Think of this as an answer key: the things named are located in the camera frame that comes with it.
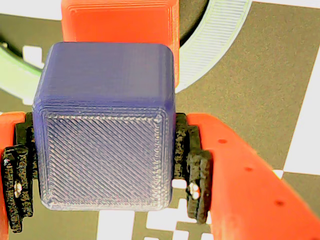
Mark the red cube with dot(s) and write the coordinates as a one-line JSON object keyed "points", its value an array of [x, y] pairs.
{"points": [[120, 22]]}

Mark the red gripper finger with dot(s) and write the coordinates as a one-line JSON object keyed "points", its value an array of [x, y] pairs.
{"points": [[17, 175], [250, 195]]}

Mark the black white marker checkerboard mat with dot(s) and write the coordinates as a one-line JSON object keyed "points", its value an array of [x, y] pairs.
{"points": [[250, 87]]}

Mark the blue cube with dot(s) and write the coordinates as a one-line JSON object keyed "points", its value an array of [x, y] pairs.
{"points": [[105, 140]]}

